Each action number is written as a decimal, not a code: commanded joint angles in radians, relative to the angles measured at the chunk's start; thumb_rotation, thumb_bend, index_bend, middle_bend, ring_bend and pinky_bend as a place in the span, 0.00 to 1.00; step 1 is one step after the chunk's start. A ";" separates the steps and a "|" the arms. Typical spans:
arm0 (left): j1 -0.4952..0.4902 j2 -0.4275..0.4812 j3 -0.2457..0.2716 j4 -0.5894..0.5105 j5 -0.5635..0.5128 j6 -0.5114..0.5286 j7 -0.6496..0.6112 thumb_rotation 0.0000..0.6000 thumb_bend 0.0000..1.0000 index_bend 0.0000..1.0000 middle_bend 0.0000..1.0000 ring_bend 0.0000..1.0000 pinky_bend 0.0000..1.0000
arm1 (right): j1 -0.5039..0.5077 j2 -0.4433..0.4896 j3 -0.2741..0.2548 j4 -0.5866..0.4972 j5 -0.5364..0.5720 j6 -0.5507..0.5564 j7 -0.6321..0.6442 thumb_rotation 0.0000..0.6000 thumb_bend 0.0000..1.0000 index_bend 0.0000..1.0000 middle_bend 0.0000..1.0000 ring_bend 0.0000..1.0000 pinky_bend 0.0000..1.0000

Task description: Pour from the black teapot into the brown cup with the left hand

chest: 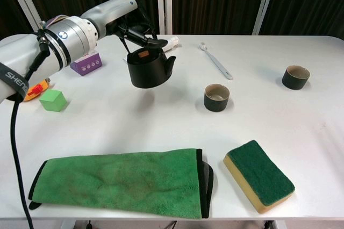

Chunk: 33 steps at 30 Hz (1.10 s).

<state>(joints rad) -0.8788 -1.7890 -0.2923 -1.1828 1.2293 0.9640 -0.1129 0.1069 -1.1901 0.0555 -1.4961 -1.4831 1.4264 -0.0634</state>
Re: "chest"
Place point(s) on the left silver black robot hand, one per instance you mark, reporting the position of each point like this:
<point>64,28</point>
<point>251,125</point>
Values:
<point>113,11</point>

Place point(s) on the black teapot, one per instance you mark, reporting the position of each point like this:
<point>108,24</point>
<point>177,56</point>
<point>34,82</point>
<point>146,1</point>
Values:
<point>147,73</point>

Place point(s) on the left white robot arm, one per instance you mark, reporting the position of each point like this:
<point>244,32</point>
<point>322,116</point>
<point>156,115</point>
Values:
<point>27,51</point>

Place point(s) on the dark cup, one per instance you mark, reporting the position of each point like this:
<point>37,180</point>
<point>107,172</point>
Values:
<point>294,82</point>
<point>216,104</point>

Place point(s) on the purple white small box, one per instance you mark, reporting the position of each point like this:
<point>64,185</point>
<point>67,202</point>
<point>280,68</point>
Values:
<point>88,65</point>

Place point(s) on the white toothpaste tube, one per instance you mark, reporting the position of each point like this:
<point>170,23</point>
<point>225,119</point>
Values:
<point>173,41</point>

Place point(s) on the green cube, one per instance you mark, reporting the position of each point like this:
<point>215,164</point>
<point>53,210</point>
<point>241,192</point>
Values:
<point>52,101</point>

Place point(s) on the yellow tape measure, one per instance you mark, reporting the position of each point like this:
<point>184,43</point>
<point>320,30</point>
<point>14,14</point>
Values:
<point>35,92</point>

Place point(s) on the white toothbrush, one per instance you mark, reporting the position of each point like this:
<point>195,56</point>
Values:
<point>217,63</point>

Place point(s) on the green microfibre towel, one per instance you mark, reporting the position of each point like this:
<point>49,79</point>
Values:
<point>121,183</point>

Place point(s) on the green yellow sponge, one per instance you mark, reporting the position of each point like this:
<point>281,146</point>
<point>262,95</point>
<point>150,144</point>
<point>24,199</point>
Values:
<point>258,172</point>

